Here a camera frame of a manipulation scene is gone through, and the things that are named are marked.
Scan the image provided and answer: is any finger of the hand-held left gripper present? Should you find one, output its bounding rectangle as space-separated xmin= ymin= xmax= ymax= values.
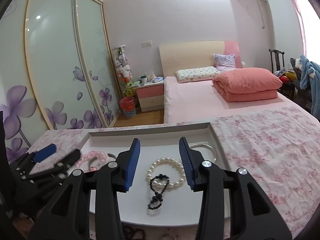
xmin=14 ymin=143 xmax=57 ymax=174
xmin=32 ymin=149 xmax=82 ymax=181

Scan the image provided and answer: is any plush toy rack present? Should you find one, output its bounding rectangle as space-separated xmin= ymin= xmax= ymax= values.
xmin=112 ymin=45 xmax=133 ymax=98

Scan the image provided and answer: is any folded salmon pink quilt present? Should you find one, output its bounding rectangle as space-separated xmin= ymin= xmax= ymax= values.
xmin=212 ymin=67 xmax=283 ymax=103

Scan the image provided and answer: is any pink curtain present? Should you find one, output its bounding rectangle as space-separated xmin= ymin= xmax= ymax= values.
xmin=285 ymin=0 xmax=320 ymax=64

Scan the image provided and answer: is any purple floral pillow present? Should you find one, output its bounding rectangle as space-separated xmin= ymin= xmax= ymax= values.
xmin=213 ymin=54 xmax=236 ymax=71

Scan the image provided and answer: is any red trash bin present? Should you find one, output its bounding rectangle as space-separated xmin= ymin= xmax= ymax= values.
xmin=119 ymin=97 xmax=137 ymax=118

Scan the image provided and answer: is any pink nightstand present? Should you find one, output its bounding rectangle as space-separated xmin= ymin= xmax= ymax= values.
xmin=135 ymin=79 xmax=165 ymax=113

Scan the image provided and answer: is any pink bed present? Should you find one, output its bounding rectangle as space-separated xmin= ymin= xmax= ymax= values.
xmin=163 ymin=76 xmax=320 ymax=125

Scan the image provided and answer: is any grey cardboard tray box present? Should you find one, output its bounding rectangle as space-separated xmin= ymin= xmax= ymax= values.
xmin=82 ymin=122 xmax=232 ymax=227

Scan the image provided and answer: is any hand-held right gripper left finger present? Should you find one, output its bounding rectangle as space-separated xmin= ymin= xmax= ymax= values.
xmin=27 ymin=138 xmax=141 ymax=240

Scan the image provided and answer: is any white patterned pillow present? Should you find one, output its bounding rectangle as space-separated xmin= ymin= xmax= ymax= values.
xmin=175 ymin=66 xmax=222 ymax=84

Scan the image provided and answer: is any sliding door flower wardrobe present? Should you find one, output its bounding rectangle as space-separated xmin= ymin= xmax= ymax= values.
xmin=0 ymin=0 xmax=121 ymax=167

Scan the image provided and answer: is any chunky pink bead bracelet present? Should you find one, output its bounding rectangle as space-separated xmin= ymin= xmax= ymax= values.
xmin=74 ymin=150 xmax=107 ymax=173

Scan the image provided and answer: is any round silver bangle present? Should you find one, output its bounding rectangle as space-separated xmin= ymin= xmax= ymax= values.
xmin=188 ymin=143 xmax=218 ymax=162

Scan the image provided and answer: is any dark wooden chair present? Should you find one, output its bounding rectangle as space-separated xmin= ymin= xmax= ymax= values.
xmin=269 ymin=49 xmax=296 ymax=101

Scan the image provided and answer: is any beige pink headboard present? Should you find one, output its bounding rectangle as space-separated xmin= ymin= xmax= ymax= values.
xmin=158 ymin=40 xmax=242 ymax=78

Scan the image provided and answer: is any air conditioner pipe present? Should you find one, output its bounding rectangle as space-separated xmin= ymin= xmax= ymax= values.
xmin=257 ymin=0 xmax=270 ymax=29

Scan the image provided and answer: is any white pearl bracelet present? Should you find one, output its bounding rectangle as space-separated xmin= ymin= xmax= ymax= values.
xmin=146 ymin=157 xmax=187 ymax=190

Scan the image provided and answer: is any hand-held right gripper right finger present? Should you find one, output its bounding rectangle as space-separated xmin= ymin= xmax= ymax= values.
xmin=179 ymin=137 xmax=293 ymax=240

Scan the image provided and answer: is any red yellow plush toy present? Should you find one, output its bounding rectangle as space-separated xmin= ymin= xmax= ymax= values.
xmin=276 ymin=70 xmax=300 ymax=83

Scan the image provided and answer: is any black bead bracelet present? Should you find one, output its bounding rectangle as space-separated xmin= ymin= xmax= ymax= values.
xmin=147 ymin=173 xmax=171 ymax=210

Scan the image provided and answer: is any grey office chair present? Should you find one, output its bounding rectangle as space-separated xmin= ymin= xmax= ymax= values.
xmin=289 ymin=57 xmax=320 ymax=114

